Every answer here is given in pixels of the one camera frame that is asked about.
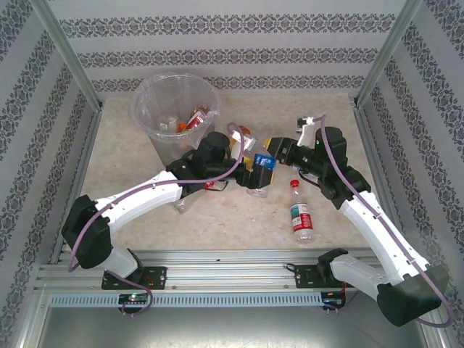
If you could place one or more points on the clear bottle blue label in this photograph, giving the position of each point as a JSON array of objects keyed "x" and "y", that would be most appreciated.
[{"x": 264, "y": 161}]

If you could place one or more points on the amber tea bottle red label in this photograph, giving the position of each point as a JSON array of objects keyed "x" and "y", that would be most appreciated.
[{"x": 198, "y": 116}]

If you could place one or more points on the orange-label bottle amber cap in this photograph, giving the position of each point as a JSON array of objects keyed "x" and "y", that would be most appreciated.
[{"x": 181, "y": 127}]

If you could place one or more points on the small white-label green-cap bottle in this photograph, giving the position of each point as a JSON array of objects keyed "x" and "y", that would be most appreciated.
[{"x": 167, "y": 123}]

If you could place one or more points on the red-cap bottle white red label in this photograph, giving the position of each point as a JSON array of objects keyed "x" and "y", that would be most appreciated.
[{"x": 300, "y": 217}]

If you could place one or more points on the clear bottle red cola label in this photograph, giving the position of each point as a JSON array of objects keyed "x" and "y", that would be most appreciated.
[{"x": 183, "y": 206}]

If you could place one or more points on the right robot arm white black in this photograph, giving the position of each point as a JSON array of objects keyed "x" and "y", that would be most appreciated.
[{"x": 409, "y": 301}]

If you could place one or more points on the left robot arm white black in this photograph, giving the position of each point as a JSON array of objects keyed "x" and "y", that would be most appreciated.
[{"x": 159, "y": 194}]

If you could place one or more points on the grey waste bin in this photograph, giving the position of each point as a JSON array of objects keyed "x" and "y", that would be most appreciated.
[{"x": 163, "y": 148}]

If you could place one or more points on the right circuit board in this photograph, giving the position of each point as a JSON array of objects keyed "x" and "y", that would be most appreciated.
[{"x": 333, "y": 301}]

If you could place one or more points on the circuit board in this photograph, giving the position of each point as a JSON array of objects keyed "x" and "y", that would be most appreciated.
[
  {"x": 134, "y": 298},
  {"x": 333, "y": 301}
]

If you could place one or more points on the grey metal panel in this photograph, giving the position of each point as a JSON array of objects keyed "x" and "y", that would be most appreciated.
[{"x": 232, "y": 330}]

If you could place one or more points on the left circuit board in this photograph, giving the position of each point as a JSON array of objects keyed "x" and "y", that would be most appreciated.
[{"x": 134, "y": 298}]

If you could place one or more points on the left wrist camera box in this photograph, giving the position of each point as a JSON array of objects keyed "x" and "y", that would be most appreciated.
[{"x": 237, "y": 145}]

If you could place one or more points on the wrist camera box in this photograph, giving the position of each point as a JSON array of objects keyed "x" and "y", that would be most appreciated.
[
  {"x": 306, "y": 130},
  {"x": 237, "y": 145}
]

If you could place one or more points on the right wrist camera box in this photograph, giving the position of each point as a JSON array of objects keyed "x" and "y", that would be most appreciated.
[{"x": 306, "y": 130}]

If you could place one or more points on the aluminium side rail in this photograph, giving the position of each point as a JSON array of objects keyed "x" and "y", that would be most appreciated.
[
  {"x": 369, "y": 145},
  {"x": 85, "y": 145}
]

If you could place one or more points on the aluminium front rail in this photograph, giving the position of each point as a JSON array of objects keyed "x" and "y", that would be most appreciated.
[{"x": 232, "y": 272}]

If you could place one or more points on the aluminium frame post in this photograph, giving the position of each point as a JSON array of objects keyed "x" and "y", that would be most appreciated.
[
  {"x": 386, "y": 54},
  {"x": 69, "y": 54}
]

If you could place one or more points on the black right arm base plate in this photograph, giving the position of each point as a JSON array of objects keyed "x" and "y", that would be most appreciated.
[{"x": 306, "y": 277}]

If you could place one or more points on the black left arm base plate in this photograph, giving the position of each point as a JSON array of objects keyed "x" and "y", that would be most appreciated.
[{"x": 157, "y": 277}]

